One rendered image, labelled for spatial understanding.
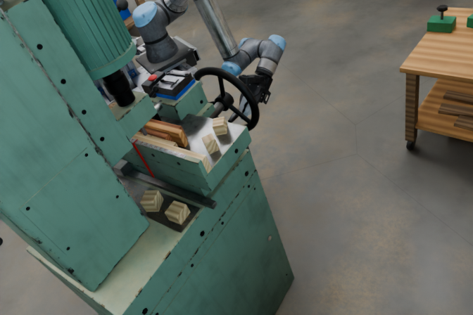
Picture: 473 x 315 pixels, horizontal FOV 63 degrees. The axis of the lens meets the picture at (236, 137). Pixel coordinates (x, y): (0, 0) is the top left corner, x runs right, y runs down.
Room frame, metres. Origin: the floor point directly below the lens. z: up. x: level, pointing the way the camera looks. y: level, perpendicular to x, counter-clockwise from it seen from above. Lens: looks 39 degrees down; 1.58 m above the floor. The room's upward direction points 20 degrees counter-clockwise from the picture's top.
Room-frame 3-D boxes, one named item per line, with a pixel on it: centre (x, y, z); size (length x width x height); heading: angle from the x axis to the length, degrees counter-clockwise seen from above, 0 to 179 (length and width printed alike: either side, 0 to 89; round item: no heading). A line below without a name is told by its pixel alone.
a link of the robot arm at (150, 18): (1.71, 0.18, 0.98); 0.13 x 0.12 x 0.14; 130
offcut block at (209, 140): (0.82, 0.07, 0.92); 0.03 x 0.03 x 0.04; 9
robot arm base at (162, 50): (1.70, 0.19, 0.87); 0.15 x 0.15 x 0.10
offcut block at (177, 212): (0.72, 0.22, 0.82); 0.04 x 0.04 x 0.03; 46
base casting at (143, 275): (0.85, 0.33, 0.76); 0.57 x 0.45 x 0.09; 133
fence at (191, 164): (0.95, 0.31, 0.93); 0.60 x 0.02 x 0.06; 43
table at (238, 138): (1.05, 0.21, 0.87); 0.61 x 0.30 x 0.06; 43
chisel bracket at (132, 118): (0.92, 0.26, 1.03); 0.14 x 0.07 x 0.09; 133
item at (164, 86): (1.11, 0.15, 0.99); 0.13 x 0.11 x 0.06; 43
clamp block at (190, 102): (1.11, 0.14, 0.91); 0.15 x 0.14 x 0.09; 43
